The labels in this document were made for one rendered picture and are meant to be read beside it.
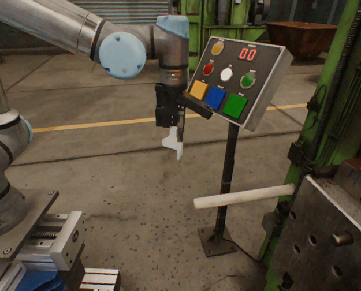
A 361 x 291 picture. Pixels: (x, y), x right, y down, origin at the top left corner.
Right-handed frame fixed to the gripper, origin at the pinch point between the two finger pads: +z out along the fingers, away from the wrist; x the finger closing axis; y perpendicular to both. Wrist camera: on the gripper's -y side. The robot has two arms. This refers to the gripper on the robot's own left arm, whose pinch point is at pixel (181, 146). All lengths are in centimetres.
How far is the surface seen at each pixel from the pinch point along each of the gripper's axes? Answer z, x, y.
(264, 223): 58, -18, -43
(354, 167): -4.5, 14.5, -42.2
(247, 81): -15.3, -18.0, -21.7
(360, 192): -0.3, 18.5, -42.7
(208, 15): -20, -451, -36
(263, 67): -20.1, -17.6, -26.1
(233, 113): -5.5, -13.5, -17.5
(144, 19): 2, -743, 150
